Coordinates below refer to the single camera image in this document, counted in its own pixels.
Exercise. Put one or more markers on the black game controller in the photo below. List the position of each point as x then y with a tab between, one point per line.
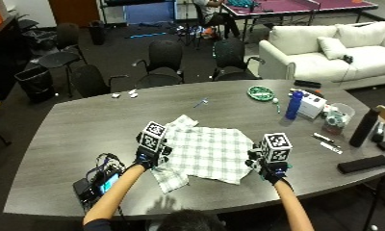
348	58

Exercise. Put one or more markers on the crumpled white paper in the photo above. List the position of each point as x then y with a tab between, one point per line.
133	93
116	95

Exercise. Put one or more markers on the purple table-tennis table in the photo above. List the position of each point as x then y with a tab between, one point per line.
287	6

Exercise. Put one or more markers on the person's left hand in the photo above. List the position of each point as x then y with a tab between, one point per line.
149	157

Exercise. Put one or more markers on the white box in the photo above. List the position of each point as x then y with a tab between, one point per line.
311	104

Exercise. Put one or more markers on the person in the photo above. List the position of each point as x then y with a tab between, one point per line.
214	16
189	221

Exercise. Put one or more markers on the white marker pen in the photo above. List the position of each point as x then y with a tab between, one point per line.
331	148

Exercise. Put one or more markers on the blue water bottle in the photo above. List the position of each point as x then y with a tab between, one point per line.
294	105

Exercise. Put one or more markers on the dark cabinet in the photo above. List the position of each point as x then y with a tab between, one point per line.
2	54

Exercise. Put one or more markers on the black waste bin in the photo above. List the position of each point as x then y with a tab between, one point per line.
98	32
37	83

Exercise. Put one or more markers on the long black case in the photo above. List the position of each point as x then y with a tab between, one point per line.
364	164

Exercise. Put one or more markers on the white marker cube left glove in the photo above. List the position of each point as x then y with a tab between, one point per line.
154	135

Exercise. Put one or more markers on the white sofa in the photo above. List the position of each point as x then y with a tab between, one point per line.
330	61

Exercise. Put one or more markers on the black remote control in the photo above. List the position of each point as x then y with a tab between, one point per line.
307	83

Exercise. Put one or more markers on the black water bottle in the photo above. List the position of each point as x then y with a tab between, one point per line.
364	127

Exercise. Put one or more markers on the black office chair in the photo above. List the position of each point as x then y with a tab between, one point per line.
163	64
90	82
62	53
231	59

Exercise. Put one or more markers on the small metal tool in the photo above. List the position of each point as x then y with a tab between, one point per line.
202	102

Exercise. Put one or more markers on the green pen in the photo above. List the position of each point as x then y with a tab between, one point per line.
278	107

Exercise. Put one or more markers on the person's right hand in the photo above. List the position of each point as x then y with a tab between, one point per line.
267	168

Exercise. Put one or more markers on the green round plate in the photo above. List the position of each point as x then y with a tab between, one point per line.
262	93

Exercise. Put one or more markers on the clear plastic container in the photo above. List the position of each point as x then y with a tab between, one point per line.
339	117

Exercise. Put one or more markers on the white marker cube right glove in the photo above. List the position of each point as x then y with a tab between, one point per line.
276	147

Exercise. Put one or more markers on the white checked shirt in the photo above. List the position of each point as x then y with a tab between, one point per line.
206	152

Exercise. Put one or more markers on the black electronic device with screen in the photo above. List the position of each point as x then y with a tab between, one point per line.
100	184

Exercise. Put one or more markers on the white marker cube glove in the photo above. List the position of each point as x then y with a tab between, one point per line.
276	147
154	135

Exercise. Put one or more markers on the white sofa cushion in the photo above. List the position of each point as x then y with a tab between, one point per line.
332	47

